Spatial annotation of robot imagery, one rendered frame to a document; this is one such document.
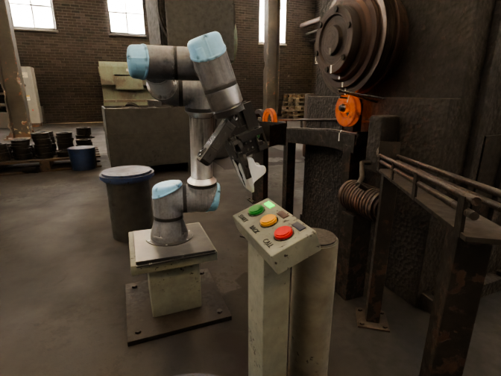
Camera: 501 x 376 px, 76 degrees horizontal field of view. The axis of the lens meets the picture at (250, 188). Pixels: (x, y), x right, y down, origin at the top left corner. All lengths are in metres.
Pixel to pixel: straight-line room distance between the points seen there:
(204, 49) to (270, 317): 0.61
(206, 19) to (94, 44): 7.57
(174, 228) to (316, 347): 0.67
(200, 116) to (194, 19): 2.94
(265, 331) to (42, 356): 0.89
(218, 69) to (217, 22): 3.48
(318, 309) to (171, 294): 0.67
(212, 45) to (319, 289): 0.64
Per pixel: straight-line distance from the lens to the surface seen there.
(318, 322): 0.97
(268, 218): 0.75
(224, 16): 4.23
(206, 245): 1.29
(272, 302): 0.81
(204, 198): 1.27
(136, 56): 0.80
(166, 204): 1.28
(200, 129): 1.20
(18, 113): 8.03
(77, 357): 1.41
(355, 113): 1.61
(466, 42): 1.45
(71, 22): 11.52
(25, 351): 1.53
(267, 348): 0.88
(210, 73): 0.70
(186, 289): 1.40
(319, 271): 0.88
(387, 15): 1.51
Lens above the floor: 0.89
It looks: 16 degrees down
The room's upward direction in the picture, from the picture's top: straight up
